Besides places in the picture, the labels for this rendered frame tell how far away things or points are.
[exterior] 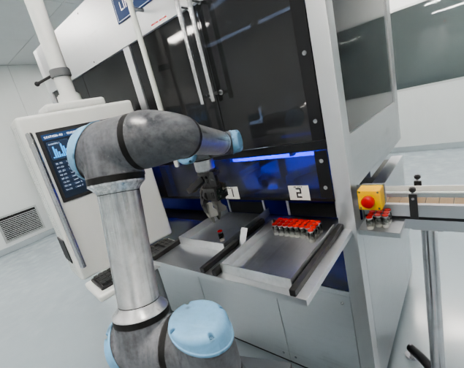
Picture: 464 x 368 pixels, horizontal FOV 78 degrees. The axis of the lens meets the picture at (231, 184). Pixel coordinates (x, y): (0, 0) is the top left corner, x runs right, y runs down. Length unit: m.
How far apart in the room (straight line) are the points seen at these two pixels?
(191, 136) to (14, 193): 5.53
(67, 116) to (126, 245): 0.94
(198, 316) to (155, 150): 0.33
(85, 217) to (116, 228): 0.86
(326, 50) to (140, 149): 0.67
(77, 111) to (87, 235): 0.56
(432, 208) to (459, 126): 4.53
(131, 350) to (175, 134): 0.43
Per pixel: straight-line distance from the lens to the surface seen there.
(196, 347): 0.58
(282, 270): 0.92
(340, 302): 1.32
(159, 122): 0.56
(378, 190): 1.03
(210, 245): 1.15
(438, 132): 5.66
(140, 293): 0.64
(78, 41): 2.04
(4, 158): 6.02
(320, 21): 1.02
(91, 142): 0.61
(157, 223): 1.61
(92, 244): 1.50
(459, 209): 1.15
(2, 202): 5.99
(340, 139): 1.01
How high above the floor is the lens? 1.38
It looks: 14 degrees down
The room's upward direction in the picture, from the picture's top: 14 degrees counter-clockwise
